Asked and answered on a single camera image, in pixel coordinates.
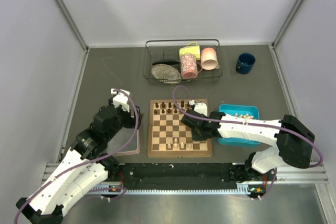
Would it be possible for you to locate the speckled ceramic plate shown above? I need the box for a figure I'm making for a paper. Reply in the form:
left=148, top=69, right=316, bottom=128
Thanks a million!
left=151, top=64, right=181, bottom=84

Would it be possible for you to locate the blue plastic tray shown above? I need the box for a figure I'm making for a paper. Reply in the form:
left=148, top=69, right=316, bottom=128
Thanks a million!
left=217, top=104, right=261, bottom=146

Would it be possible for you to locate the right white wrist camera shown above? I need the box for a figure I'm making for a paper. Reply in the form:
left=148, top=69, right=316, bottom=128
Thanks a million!
left=188, top=100, right=208, bottom=116

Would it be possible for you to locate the dark blue mug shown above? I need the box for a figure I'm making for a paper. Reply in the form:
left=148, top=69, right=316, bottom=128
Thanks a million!
left=236, top=52, right=256, bottom=74

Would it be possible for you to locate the metal tray pink rim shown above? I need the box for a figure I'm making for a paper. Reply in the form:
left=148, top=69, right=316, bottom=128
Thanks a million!
left=106, top=128, right=140, bottom=156

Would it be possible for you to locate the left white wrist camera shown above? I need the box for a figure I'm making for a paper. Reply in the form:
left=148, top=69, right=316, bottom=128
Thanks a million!
left=111, top=89, right=130, bottom=112

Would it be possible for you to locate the purple cable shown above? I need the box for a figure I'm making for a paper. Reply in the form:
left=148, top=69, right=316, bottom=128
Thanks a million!
left=172, top=85, right=324, bottom=168
left=13, top=89, right=141, bottom=223

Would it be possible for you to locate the pink white mug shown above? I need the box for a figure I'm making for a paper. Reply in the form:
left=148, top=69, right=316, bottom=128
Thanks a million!
left=201, top=47, right=218, bottom=70

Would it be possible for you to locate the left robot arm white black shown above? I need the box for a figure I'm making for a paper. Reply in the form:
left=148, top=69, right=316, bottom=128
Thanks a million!
left=16, top=104, right=142, bottom=223

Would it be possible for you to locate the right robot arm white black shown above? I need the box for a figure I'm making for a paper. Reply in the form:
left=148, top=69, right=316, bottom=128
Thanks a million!
left=181, top=109, right=314, bottom=182

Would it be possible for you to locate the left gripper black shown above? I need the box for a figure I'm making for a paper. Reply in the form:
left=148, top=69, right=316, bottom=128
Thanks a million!
left=106, top=98, right=143, bottom=141

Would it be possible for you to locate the yellow mug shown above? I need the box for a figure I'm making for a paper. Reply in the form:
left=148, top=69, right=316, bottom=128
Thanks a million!
left=179, top=41, right=201, bottom=61

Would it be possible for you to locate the pink patterned mug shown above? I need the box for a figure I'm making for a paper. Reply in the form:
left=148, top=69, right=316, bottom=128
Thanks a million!
left=180, top=54, right=203, bottom=79

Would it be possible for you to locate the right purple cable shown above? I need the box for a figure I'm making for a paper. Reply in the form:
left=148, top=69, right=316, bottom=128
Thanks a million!
left=172, top=85, right=324, bottom=168

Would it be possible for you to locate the wooden chess board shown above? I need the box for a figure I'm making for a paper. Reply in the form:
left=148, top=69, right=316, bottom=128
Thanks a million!
left=148, top=100, right=213, bottom=158

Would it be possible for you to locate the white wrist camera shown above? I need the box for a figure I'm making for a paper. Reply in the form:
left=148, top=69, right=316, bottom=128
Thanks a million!
left=188, top=100, right=208, bottom=116
left=111, top=89, right=130, bottom=112

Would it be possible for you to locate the aluminium front rail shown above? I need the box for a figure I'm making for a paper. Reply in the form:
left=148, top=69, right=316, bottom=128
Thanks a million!
left=41, top=163, right=329, bottom=196

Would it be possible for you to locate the black wire dish rack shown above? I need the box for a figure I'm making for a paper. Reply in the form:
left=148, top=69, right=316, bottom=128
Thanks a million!
left=143, top=39, right=223, bottom=84

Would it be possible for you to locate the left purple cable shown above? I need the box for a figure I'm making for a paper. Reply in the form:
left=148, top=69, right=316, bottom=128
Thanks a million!
left=13, top=89, right=141, bottom=223

